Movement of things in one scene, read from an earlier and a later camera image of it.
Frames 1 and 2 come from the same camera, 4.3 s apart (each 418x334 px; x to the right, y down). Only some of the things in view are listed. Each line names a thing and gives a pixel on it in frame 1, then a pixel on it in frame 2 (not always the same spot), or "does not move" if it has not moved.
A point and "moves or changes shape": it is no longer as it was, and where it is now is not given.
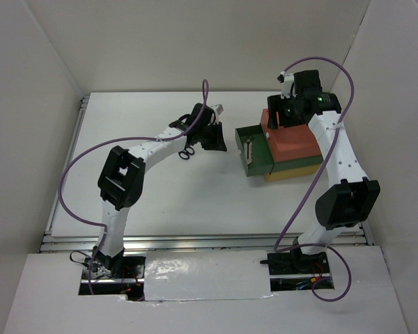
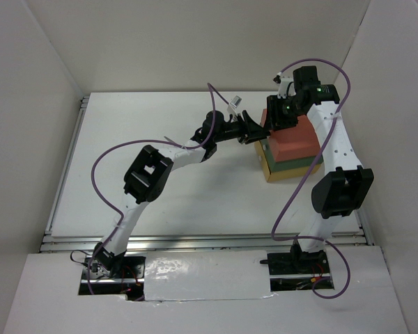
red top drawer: [290, 142] does not move
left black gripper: [219, 144] -> [254, 131]
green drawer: [257, 155] moves or changes shape
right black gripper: [275, 103] does not move
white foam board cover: [184, 275] does not move
